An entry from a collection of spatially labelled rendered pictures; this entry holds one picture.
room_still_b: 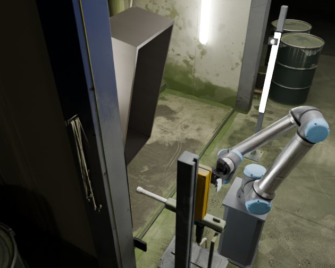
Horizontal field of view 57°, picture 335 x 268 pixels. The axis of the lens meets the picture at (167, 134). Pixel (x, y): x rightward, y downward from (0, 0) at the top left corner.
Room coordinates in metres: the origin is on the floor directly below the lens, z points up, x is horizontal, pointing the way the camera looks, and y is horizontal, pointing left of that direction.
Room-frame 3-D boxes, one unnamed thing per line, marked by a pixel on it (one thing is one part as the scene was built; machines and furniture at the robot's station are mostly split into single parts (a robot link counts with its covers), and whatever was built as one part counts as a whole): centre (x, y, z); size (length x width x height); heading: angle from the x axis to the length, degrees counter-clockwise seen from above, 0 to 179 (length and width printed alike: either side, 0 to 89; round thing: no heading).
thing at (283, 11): (2.74, -0.99, 0.82); 0.05 x 0.05 x 1.64; 61
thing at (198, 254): (0.94, -0.15, 0.95); 0.26 x 0.15 x 0.32; 61
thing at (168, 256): (0.92, -0.14, 0.78); 0.31 x 0.23 x 0.01; 61
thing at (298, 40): (4.06, -1.79, 0.86); 0.54 x 0.54 x 0.01
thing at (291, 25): (4.70, -1.86, 0.86); 0.54 x 0.54 x 0.01
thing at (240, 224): (1.52, -0.59, 0.32); 0.31 x 0.31 x 0.64; 61
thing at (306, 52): (4.05, -1.79, 0.44); 0.59 x 0.58 x 0.89; 165
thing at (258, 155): (2.74, -0.99, 0.01); 0.20 x 0.20 x 0.01; 61
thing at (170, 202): (1.02, -0.05, 1.05); 0.49 x 0.05 x 0.23; 61
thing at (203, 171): (0.85, -0.10, 1.42); 0.12 x 0.06 x 0.26; 61
